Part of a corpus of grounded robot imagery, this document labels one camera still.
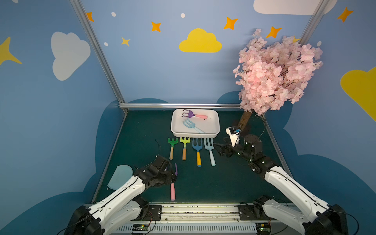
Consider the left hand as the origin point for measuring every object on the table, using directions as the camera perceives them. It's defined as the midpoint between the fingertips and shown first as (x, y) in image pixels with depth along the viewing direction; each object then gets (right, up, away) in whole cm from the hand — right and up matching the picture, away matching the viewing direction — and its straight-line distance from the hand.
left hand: (172, 176), depth 82 cm
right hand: (+27, +22, -4) cm, 35 cm away
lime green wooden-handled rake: (+6, +12, +15) cm, 20 cm away
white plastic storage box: (+14, +31, +32) cm, 47 cm away
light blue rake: (+12, +29, +32) cm, 45 cm away
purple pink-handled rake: (+10, +38, +33) cm, 52 cm away
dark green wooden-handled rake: (-2, +17, +19) cm, 26 cm away
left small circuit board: (-16, -22, -10) cm, 29 cm away
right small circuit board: (+47, -23, -9) cm, 53 cm away
